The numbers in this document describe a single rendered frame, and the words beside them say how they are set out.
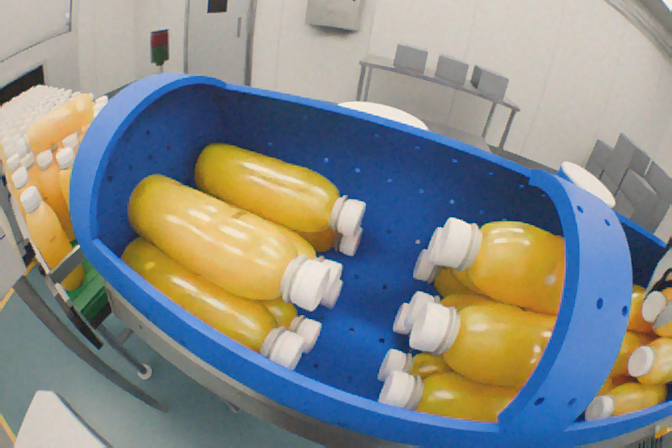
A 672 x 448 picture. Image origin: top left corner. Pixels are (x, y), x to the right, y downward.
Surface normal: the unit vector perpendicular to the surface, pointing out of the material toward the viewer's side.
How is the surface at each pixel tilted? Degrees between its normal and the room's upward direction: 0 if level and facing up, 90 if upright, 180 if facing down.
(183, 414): 0
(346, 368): 22
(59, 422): 0
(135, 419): 0
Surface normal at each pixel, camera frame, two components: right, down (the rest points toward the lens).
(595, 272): -0.04, -0.49
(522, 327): 0.11, -0.76
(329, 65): -0.24, 0.54
